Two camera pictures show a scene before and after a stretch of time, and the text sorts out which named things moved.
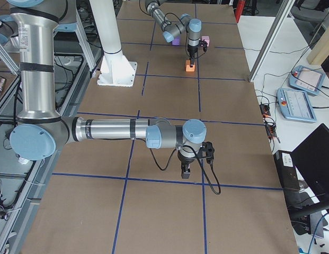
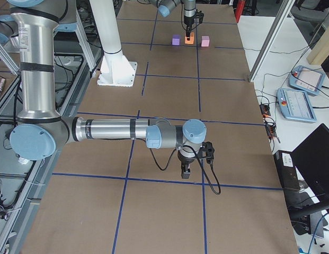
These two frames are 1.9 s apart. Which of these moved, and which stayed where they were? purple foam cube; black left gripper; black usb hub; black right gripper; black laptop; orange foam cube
Moved: black left gripper; orange foam cube
Stayed: black right gripper; purple foam cube; black laptop; black usb hub
